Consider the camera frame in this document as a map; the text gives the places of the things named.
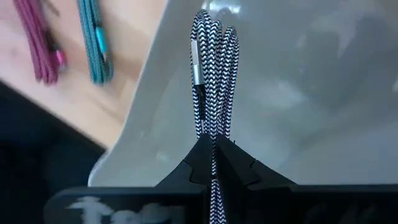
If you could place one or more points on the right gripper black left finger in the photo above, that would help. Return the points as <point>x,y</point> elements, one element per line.
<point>196,165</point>

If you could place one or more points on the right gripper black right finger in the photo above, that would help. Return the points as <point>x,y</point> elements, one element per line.
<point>233,165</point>

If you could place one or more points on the clear plastic bin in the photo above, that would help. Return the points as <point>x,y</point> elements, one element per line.
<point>295,124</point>

